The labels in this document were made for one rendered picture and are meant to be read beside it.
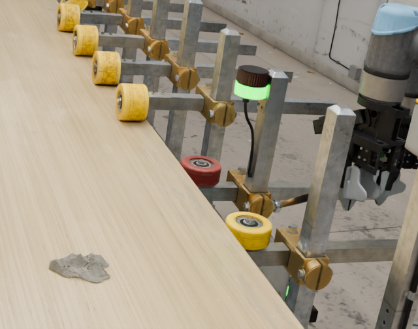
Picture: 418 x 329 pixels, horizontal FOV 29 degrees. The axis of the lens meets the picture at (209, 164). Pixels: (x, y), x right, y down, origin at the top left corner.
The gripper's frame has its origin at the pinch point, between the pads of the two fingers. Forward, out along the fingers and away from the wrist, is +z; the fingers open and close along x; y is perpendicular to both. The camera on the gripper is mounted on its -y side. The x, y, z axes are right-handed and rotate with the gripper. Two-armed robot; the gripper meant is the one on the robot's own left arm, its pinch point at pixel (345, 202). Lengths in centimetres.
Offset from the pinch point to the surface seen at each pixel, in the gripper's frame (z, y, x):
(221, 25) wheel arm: -2, -107, 62
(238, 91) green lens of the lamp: -13.6, -22.8, -8.2
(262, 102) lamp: -11.4, -21.7, -2.7
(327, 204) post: -2.9, 3.9, -9.8
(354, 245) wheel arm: 7.8, 2.6, 2.3
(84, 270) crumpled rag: 3, -2, -52
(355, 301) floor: 93, -72, 117
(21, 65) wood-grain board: 3, -96, -13
